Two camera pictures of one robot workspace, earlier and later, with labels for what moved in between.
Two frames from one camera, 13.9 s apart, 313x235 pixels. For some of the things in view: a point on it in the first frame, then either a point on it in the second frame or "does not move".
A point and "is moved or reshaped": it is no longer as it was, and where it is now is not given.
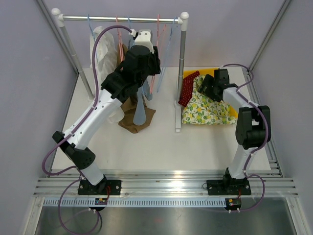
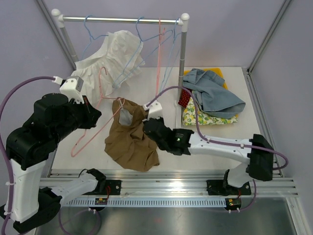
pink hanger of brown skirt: (121, 43) is moved or reshaped
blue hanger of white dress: (90, 27) → (91, 36)
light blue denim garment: (140, 113) → (212, 97)
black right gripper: (209, 80) → (160, 119)
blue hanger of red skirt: (172, 32) → (177, 37)
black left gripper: (155, 61) → (92, 115)
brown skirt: (128, 106) → (129, 145)
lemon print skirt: (202, 109) does not move
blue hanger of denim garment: (128, 19) is moved or reshaped
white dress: (106, 61) → (117, 59)
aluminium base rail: (157, 187) does not move
